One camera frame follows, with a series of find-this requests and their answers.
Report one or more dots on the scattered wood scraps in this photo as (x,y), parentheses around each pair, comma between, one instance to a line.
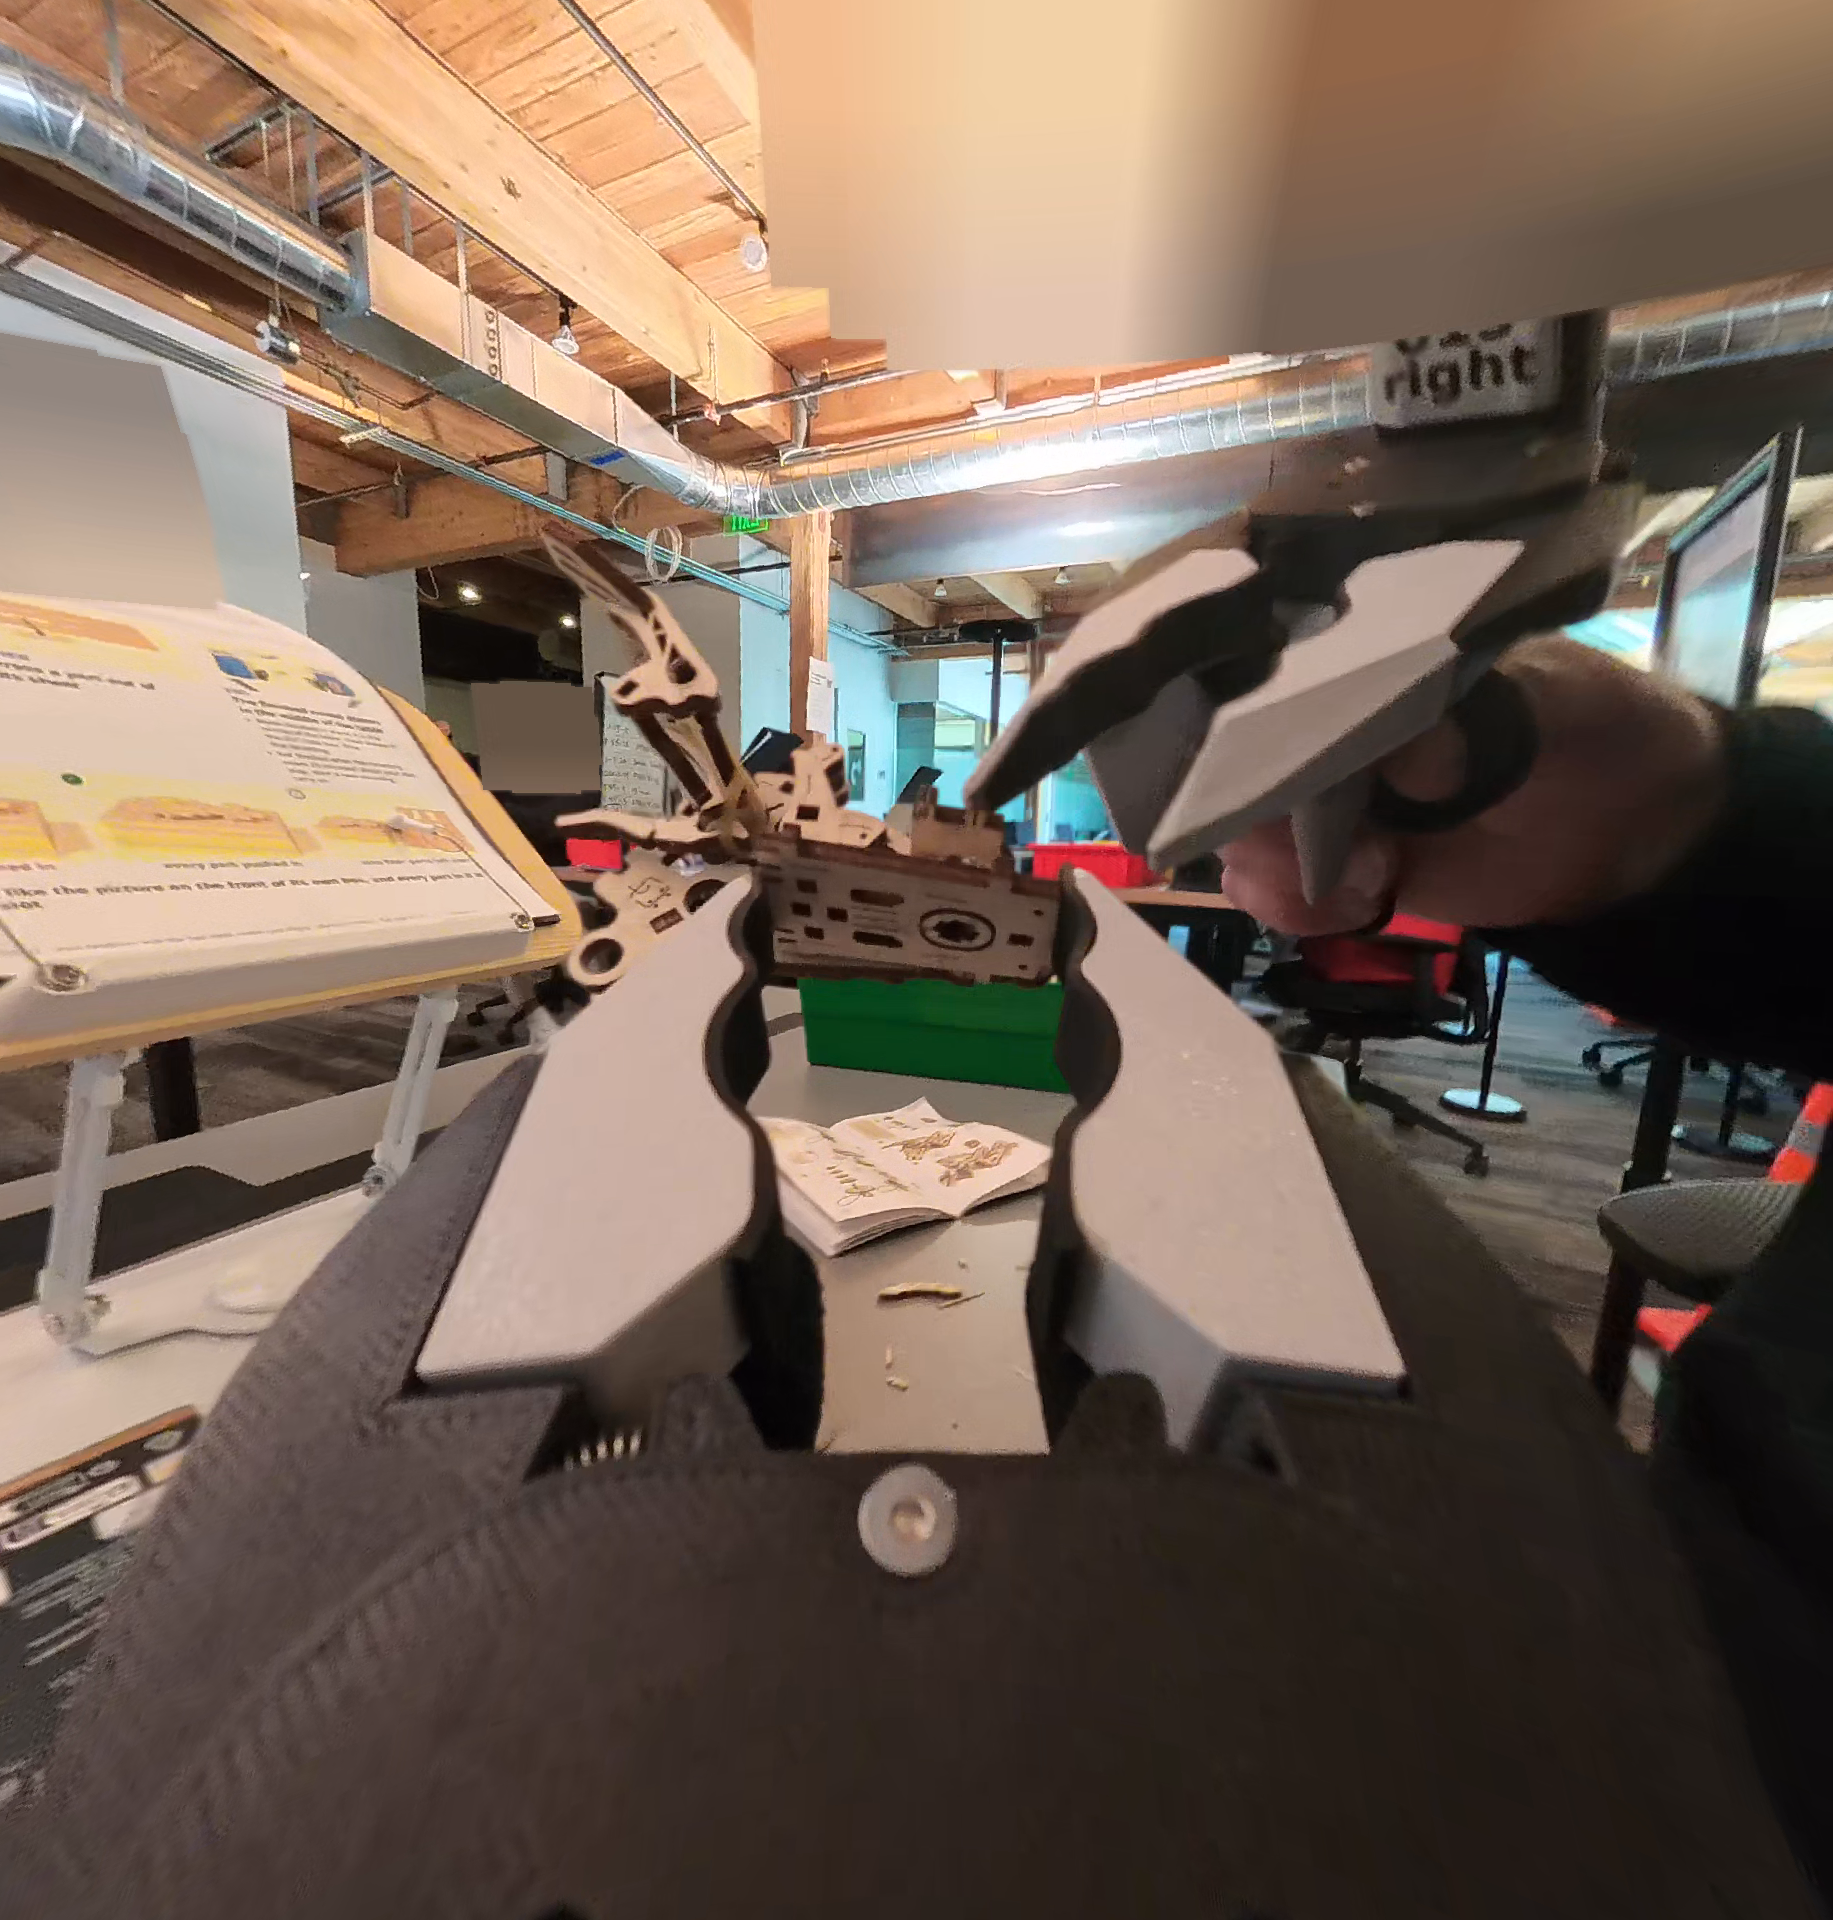
(925,1291)

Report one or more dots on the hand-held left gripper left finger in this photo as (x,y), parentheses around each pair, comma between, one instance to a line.
(601,1202)

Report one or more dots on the black cardboard box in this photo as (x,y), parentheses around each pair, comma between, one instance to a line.
(16,1620)

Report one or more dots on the person's right forearm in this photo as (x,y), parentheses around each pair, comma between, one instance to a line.
(1787,901)

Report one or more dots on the wooden buggy model assembly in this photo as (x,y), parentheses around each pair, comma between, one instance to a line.
(918,923)

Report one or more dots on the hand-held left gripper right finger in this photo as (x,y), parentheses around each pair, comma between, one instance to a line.
(1217,1202)

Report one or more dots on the person's right hand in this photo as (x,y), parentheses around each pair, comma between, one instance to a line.
(1608,781)

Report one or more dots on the red office chair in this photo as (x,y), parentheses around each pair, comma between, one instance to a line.
(1366,975)

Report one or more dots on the wooden building post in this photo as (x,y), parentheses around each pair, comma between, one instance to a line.
(809,616)

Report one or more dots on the grey mesh office chair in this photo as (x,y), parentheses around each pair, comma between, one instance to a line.
(1698,1232)

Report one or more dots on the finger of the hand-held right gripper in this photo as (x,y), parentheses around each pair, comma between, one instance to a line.
(1127,631)
(1352,676)

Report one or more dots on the red plastic crate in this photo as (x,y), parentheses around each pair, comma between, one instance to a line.
(1090,863)

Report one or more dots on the large open instruction manual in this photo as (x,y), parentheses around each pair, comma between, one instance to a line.
(183,841)

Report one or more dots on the orange-red plastic item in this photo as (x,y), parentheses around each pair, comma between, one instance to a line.
(1817,1134)

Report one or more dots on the small instruction booklet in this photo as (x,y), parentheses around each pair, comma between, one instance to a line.
(903,1164)

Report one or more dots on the green box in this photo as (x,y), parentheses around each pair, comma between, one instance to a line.
(933,1030)

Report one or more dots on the silver ventilation duct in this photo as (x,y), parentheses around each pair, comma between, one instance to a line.
(1007,452)

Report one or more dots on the computer monitor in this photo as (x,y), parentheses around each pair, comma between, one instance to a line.
(1727,587)

